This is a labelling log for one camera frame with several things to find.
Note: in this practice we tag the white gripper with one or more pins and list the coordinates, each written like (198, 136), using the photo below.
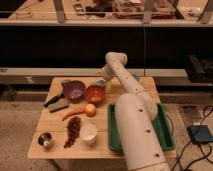
(107, 74)

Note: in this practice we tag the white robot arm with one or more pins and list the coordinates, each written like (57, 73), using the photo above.
(135, 110)

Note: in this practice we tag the blue cup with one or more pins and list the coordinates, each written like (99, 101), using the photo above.
(101, 83)

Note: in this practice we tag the orange bowl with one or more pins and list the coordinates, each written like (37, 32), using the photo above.
(94, 94)

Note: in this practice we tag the purple bowl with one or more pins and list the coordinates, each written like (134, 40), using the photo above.
(74, 90)

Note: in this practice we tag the orange fruit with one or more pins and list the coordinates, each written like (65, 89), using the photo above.
(90, 110)

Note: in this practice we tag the small grey cup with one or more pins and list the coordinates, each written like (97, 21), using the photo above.
(65, 82)

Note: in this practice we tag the orange carrot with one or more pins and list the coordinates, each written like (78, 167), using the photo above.
(72, 113)

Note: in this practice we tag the wooden table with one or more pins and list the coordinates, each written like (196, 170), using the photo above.
(53, 124)

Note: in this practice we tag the white cup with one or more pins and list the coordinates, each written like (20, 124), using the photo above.
(88, 133)

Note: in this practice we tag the bunch of dark grapes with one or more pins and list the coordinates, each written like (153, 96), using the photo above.
(73, 129)

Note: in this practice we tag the green plastic tray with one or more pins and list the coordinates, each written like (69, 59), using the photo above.
(160, 125)

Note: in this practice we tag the small metal cup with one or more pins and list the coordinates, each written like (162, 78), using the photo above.
(45, 140)

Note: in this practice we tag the black power adapter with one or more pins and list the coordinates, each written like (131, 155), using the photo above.
(200, 134)

